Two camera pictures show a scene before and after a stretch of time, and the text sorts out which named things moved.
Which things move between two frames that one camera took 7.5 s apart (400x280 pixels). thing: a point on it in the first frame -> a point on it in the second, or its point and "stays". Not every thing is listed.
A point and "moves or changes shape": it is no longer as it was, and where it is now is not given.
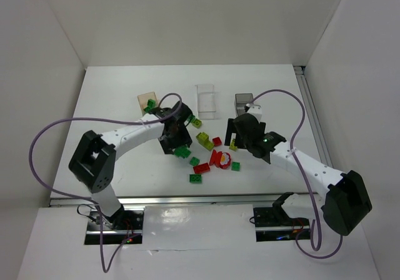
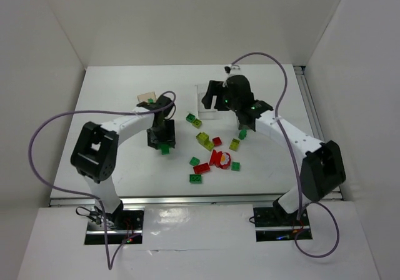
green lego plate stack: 182,151 moves or changes shape
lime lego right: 232,147 stays
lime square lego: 197,123 stays
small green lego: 194,161 stays
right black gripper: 234,133 -> 211,93
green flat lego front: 195,178 stays
